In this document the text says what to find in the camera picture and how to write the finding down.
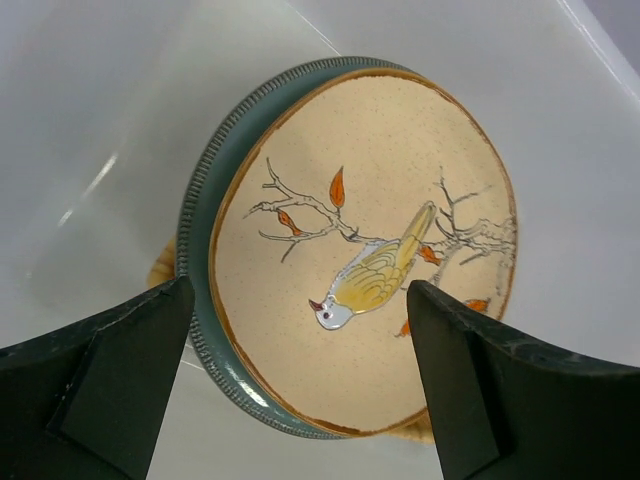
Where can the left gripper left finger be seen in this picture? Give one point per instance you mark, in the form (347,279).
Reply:
(87,401)

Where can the white plastic bin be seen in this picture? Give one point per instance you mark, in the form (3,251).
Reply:
(107,106)

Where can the woven bamboo triangular plate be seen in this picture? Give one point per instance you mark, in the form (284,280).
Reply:
(163,269)

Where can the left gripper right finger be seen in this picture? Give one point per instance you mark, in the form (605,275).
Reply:
(506,405)

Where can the cream bird pattern plate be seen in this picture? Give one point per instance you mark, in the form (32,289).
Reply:
(373,180)

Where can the teal round plate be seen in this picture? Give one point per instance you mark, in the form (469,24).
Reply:
(238,133)

